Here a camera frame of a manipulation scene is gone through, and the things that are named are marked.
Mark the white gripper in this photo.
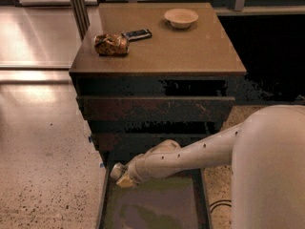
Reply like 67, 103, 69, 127
116, 155, 148, 188

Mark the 7up soda can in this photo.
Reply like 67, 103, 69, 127
110, 162, 126, 180

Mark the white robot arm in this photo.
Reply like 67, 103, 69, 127
111, 105, 305, 229

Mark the middle drawer dark brown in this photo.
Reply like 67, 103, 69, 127
91, 133, 221, 154

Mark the drawer dark brown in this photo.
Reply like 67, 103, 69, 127
91, 133, 221, 154
76, 95, 234, 122

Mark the open bottom drawer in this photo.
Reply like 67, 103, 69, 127
96, 166, 213, 229

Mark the top drawer dark brown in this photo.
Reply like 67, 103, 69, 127
76, 95, 234, 122

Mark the brown drawer cabinet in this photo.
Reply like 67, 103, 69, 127
69, 2, 248, 229

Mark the crumpled brown snack bag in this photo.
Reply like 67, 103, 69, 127
94, 34, 129, 56

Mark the white ceramic bowl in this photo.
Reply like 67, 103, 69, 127
164, 9, 198, 29

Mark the black floor cable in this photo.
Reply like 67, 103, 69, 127
209, 199, 233, 214

